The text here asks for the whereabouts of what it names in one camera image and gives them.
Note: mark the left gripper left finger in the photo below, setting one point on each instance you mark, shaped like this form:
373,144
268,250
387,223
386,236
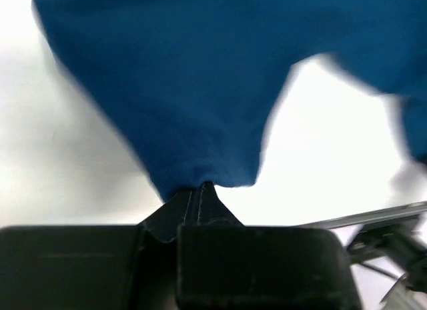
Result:
93,266

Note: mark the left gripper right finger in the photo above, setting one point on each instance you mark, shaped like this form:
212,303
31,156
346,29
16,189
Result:
224,265

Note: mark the blue polo t-shirt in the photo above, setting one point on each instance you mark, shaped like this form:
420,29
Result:
190,83

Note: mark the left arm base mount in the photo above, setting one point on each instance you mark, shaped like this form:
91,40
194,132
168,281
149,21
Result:
390,233

